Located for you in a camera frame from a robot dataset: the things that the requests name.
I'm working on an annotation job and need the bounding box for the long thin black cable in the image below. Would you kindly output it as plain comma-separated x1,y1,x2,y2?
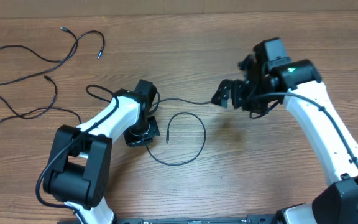
144,98,214,167

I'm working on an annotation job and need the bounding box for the thick black usb cable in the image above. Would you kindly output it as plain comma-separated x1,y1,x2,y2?
0,75,83,129

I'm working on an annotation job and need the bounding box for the short black usb cable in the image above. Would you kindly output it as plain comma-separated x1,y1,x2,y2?
0,26,106,86

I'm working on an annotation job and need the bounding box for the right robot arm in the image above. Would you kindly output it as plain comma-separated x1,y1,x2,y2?
211,37,358,223

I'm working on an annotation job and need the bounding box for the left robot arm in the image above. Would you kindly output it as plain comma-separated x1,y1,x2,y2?
35,80,160,223

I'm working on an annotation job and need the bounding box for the right camera black cable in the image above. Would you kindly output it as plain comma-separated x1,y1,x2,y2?
247,91,358,200

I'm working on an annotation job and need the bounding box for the camera black cable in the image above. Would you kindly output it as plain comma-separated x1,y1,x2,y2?
35,84,121,224
247,91,358,200

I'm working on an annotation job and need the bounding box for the left camera black cable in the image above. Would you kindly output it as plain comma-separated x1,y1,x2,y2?
35,84,121,224

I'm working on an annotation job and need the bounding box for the black base frame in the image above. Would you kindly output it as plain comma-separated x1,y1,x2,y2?
57,203,323,224

